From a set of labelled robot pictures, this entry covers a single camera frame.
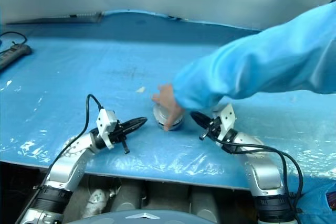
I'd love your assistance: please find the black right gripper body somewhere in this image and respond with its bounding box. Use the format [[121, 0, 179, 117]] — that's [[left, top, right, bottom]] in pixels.
[[199, 116, 224, 141]]

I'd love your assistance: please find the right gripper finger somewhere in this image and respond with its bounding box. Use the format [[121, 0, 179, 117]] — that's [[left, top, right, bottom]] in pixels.
[[191, 111, 213, 126], [191, 114, 211, 131]]

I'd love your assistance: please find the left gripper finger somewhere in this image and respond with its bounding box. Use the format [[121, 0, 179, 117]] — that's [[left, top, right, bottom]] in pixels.
[[125, 116, 149, 130], [121, 122, 147, 137]]

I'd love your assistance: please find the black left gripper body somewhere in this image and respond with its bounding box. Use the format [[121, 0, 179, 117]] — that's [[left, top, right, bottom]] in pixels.
[[112, 123, 131, 155]]

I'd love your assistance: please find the person's bare hand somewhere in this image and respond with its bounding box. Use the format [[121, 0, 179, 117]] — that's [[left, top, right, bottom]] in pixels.
[[152, 83, 184, 132]]

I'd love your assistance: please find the dark grey rounded housing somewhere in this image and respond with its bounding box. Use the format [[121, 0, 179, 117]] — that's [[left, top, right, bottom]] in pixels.
[[111, 179, 145, 211], [188, 186, 220, 222]]

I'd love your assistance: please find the white wrapped bundle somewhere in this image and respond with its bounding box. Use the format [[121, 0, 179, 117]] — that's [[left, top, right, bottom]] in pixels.
[[85, 188, 116, 218]]

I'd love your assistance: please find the blue plastic table sheet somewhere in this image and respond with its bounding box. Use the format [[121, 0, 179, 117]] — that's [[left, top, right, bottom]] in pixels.
[[0, 10, 336, 190]]

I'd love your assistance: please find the grey robot torso with chevron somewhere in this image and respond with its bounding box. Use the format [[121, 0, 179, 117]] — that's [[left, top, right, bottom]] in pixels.
[[78, 209, 208, 224]]

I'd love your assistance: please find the blue cloth with dark patch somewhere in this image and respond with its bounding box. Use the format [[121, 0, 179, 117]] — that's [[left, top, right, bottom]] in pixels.
[[299, 182, 336, 224]]

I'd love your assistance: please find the dark grey power strip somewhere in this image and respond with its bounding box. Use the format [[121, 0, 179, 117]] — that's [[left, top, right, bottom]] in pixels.
[[0, 44, 33, 71]]

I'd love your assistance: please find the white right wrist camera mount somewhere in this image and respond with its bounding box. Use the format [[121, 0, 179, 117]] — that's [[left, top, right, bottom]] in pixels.
[[211, 103, 237, 147]]

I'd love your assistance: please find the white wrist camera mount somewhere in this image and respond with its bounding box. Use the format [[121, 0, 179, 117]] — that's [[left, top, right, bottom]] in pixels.
[[96, 108, 118, 149], [211, 103, 237, 147]]

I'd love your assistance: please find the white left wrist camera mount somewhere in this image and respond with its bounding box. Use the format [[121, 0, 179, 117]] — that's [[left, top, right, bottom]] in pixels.
[[96, 108, 118, 149]]

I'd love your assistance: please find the black power strip cable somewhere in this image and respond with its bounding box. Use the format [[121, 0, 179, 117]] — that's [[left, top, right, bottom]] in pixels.
[[0, 31, 28, 46]]

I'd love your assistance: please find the long grey metal rail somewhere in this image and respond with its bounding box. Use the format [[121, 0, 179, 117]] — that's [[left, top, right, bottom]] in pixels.
[[6, 11, 103, 25]]

